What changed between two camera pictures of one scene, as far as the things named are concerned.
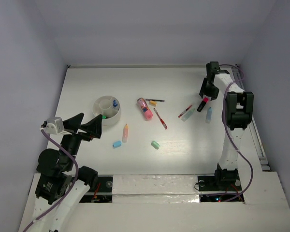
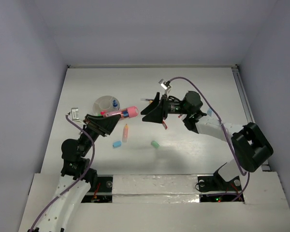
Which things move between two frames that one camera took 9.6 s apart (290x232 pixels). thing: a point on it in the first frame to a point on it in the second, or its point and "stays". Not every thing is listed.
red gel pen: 161,119 stays
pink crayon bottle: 147,111 to 129,112
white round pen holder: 109,107 stays
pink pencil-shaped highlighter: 125,134 stays
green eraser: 155,145 stays
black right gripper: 204,91 to 156,114
